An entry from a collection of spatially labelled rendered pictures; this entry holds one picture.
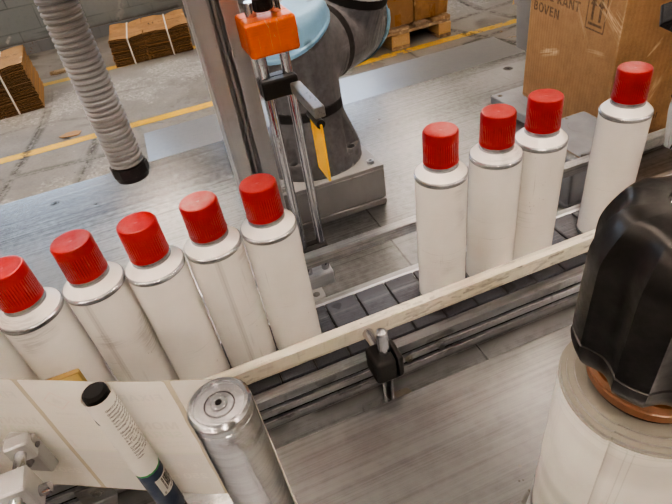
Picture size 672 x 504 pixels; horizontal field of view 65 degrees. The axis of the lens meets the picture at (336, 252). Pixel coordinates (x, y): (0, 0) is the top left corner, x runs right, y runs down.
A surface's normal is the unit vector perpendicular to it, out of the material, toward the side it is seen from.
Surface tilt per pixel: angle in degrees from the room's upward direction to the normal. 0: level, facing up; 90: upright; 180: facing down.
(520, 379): 0
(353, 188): 90
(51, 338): 90
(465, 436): 0
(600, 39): 90
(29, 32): 90
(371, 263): 0
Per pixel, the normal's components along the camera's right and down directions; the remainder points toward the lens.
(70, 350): 0.81, 0.28
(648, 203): -0.26, -0.83
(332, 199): 0.35, 0.56
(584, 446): -0.84, 0.43
